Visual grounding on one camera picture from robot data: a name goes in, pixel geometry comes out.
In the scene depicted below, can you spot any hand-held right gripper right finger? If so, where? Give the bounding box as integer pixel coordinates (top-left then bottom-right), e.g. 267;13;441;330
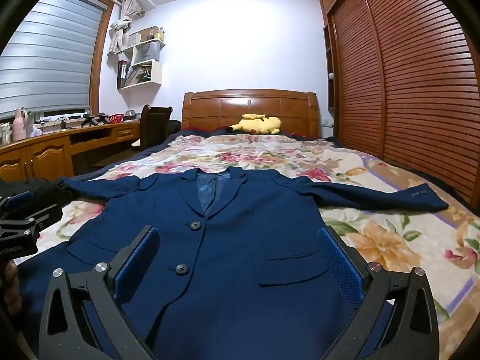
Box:
317;225;439;360

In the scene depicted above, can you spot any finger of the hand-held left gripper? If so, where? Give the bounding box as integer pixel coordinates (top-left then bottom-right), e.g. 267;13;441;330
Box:
0;190;35;216
0;204;63;233

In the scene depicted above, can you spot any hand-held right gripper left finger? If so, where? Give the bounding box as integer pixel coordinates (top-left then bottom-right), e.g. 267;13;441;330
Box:
39;225;162;360

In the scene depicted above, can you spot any navy blue suit jacket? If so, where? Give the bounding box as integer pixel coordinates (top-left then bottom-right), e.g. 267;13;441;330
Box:
17;167;449;360

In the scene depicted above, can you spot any person's left hand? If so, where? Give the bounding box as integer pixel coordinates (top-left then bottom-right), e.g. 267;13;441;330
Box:
0;260;21;331

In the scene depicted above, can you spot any black cloth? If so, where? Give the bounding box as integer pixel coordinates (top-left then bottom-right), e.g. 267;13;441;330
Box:
0;178;77;211

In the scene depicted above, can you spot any wooden desk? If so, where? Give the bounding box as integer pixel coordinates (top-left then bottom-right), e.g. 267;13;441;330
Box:
0;120;141;182

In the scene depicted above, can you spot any floral blanket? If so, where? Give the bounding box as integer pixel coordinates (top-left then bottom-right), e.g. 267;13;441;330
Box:
35;133;480;349

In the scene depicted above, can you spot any pink bottle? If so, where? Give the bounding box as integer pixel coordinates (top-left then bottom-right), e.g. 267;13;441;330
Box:
13;107;28;141

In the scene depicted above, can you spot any grey window blind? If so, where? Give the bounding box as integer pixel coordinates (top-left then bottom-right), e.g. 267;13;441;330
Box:
0;0;109;121

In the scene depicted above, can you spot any dark brown chair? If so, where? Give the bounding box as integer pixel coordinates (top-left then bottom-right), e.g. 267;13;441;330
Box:
131;104;174;150

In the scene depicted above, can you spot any yellow plush toy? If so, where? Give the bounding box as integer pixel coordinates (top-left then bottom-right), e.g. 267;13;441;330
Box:
229;113;283;136

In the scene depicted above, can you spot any row of books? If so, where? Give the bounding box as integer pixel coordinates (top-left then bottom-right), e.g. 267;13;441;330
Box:
117;60;152;88

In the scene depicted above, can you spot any wooden bed headboard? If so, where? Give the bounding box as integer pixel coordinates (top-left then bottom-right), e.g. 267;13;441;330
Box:
182;89;320;139

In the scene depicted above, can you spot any wooden louvered wardrobe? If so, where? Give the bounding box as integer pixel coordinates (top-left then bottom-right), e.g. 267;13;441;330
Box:
319;0;480;214

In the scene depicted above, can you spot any white paper bag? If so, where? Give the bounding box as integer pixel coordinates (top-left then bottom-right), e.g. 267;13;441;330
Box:
136;43;161;64

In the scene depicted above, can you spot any white hanging cloth bundle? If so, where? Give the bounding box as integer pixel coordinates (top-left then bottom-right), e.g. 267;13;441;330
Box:
108;0;145;56

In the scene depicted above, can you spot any cardboard box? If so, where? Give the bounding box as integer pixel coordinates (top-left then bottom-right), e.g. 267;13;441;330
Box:
129;27;159;46

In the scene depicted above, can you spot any wooden window frame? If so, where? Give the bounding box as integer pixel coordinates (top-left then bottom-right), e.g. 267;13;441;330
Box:
0;0;115;115

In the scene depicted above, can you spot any white wall shelf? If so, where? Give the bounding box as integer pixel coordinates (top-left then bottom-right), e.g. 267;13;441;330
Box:
117;26;166;90

